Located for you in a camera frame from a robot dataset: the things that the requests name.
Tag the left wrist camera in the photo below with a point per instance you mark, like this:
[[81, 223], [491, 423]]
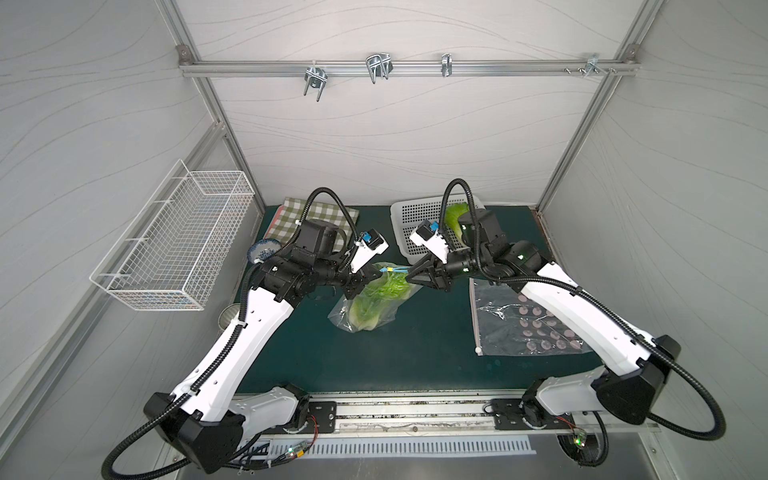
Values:
[[370, 244]]

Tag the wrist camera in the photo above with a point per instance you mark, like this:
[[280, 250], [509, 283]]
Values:
[[427, 234], [370, 244]]

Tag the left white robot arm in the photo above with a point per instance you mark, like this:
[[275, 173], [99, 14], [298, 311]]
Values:
[[200, 417]]

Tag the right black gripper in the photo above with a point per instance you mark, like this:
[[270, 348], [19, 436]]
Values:
[[441, 271]]

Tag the green checkered cloth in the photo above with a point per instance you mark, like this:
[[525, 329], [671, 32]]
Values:
[[285, 222]]

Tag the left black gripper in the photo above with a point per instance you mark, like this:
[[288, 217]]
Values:
[[359, 276]]

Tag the blue white porcelain bowl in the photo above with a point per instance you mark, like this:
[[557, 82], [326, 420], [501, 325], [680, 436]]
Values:
[[262, 249]]

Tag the striped ceramic mug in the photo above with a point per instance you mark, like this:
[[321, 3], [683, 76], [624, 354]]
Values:
[[228, 315]]

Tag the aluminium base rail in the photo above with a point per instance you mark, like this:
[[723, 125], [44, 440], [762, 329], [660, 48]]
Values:
[[415, 413]]

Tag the chinese cabbage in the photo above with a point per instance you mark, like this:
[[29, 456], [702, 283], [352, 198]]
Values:
[[391, 285], [451, 218], [367, 314]]

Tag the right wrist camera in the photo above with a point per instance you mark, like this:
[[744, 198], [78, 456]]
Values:
[[427, 234]]

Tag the pink dotted zipper bag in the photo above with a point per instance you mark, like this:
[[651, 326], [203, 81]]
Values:
[[507, 323]]

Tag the clear blue zipper bag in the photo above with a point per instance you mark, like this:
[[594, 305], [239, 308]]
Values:
[[339, 314]]

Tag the white wire wall basket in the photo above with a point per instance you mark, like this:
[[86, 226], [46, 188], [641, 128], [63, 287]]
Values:
[[171, 253]]

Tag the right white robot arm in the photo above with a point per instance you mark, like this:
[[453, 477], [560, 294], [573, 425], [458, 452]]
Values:
[[629, 379]]

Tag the metal hook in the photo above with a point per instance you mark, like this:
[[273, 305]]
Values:
[[592, 67], [379, 66], [446, 65], [315, 78]]

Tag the aluminium top rail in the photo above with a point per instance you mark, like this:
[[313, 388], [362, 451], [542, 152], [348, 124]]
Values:
[[401, 68]]

